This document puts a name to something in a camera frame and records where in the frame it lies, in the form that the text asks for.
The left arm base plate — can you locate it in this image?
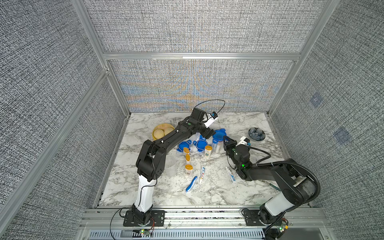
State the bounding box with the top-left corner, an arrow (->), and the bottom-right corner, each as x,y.
123,210 -> 166,228

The right cream bun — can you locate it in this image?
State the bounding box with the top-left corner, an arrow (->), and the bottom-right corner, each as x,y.
164,127 -> 174,135

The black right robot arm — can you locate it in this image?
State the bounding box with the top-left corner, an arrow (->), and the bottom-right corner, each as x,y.
223,136 -> 321,226

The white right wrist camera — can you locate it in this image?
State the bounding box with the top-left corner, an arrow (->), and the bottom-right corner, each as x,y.
238,136 -> 251,147

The toothpaste tube vertical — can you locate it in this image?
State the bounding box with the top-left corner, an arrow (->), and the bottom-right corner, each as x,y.
226,167 -> 236,183

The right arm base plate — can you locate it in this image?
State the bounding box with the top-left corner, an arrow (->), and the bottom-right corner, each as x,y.
241,209 -> 288,226

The yellow steamer basket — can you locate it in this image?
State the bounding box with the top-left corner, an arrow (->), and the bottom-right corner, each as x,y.
152,123 -> 175,140

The orange cap bottle upright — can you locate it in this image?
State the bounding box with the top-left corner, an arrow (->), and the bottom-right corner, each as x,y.
204,145 -> 213,159

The toothpaste tube horizontal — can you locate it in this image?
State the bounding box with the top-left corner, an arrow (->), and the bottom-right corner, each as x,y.
199,166 -> 206,184

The blue lid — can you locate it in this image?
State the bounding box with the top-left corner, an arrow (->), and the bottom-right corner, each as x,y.
193,138 -> 209,152
213,129 -> 227,142
177,140 -> 192,152

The cream bun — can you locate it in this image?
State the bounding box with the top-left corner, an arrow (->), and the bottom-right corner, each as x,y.
164,127 -> 174,135
153,129 -> 165,140

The clear cup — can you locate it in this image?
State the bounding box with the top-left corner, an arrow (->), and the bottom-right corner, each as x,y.
165,155 -> 178,177
212,139 -> 224,154

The orange cap bottle lying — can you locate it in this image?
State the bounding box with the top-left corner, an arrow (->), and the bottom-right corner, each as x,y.
183,148 -> 191,165

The left cream bun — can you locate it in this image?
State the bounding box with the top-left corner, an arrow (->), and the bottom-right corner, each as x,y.
153,129 -> 165,140

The green handled fork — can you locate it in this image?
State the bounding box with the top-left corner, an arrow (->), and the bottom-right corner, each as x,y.
266,182 -> 281,192

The grey bowl with stones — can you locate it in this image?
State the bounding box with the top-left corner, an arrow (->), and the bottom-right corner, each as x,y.
248,128 -> 266,142

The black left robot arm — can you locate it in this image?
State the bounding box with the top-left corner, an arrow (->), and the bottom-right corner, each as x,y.
132,108 -> 218,225

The orange cap bottle front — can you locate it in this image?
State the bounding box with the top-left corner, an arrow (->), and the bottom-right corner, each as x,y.
185,164 -> 194,175

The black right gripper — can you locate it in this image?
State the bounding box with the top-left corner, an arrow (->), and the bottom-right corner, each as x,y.
223,135 -> 241,170

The blue toothbrush left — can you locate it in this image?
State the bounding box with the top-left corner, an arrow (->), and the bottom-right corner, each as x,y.
186,176 -> 198,193

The aluminium front rail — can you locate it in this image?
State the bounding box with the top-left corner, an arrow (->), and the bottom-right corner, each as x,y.
79,207 -> 331,230

